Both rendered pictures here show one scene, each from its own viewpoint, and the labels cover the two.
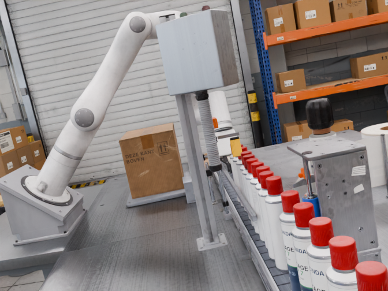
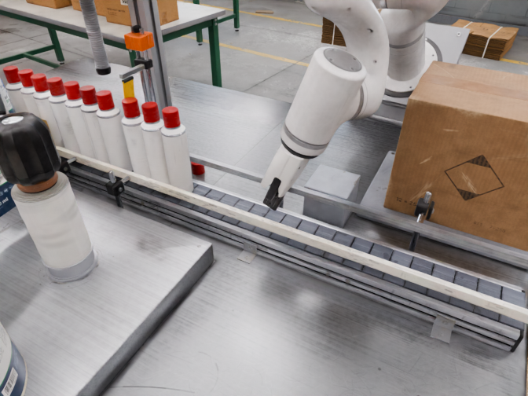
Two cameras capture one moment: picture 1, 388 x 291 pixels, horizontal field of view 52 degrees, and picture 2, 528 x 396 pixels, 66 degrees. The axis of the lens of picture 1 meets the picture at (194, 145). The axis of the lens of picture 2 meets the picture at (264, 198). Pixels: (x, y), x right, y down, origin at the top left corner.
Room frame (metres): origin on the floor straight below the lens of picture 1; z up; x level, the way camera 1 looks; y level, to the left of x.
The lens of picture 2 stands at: (1.85, -0.69, 1.44)
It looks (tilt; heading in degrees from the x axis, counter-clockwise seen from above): 38 degrees down; 120
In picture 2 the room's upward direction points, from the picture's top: straight up
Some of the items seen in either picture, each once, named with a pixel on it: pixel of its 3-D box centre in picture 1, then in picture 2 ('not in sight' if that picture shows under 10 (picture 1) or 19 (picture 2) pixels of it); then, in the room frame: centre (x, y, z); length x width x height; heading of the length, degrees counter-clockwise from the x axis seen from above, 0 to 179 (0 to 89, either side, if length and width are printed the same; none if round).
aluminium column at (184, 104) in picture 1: (190, 134); (148, 37); (1.15, 0.00, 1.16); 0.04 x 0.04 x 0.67; 2
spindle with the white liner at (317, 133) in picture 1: (323, 144); (46, 201); (1.28, -0.42, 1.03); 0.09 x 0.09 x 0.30
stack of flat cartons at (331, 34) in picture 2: not in sight; (357, 26); (0.37, 4.00, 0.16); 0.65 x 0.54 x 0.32; 179
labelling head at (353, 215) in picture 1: (329, 208); not in sight; (0.78, -0.25, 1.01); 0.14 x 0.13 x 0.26; 2
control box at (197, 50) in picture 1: (198, 53); not in sight; (1.09, -0.06, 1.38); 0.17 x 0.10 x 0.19; 57
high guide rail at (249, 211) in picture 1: (224, 171); (254, 176); (1.48, -0.09, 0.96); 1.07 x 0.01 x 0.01; 2
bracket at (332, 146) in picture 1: (323, 146); not in sight; (0.78, -0.25, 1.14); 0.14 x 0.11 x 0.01; 2
